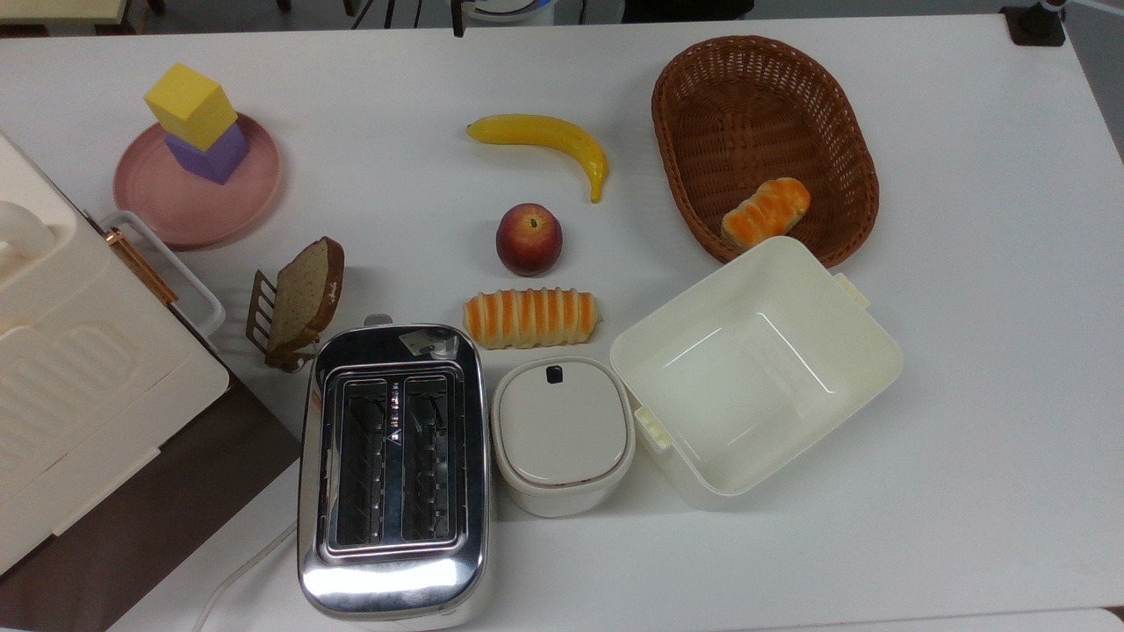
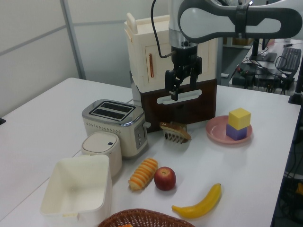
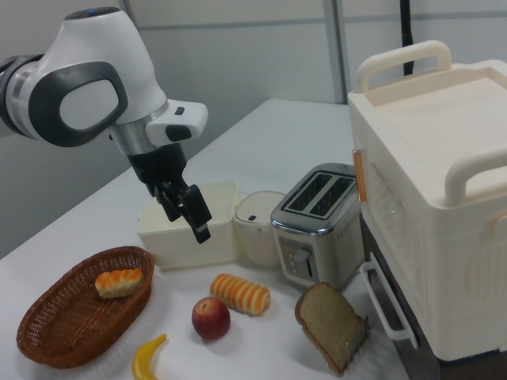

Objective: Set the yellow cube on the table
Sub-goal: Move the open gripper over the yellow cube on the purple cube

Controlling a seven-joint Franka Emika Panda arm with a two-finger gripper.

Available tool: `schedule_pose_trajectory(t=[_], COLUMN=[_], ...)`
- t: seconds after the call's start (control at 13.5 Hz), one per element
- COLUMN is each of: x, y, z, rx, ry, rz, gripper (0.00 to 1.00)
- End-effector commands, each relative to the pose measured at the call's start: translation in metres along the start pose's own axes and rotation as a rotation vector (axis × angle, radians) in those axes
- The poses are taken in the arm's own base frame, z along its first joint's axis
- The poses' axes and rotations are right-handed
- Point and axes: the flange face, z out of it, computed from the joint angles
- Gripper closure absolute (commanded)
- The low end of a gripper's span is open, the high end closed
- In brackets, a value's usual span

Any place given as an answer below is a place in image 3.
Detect brown bread slice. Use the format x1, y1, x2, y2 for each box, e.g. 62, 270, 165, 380
294, 281, 364, 375

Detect long striped bread roll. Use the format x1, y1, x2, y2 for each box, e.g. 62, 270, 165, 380
209, 272, 272, 317

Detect open white plastic box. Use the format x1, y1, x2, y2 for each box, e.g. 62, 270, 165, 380
136, 180, 241, 272

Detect yellow banana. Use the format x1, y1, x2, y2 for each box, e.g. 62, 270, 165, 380
132, 333, 169, 380

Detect small white lidded bin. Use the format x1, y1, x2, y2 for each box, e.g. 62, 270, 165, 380
233, 190, 287, 266

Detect red apple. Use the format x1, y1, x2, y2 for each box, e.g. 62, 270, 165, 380
191, 296, 231, 340

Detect brown wicker basket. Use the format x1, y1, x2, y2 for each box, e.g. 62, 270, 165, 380
16, 245, 156, 370

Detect large cream cabinet with handles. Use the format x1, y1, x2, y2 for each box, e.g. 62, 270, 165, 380
347, 40, 507, 380

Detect black pole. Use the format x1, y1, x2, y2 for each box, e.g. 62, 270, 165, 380
398, 0, 417, 76

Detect small orange bread bun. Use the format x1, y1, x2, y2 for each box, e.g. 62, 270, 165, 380
94, 268, 143, 299

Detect silver two-slot toaster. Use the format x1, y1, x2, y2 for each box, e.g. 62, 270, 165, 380
270, 162, 364, 293

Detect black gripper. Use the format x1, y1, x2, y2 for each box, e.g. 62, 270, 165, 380
125, 142, 212, 244

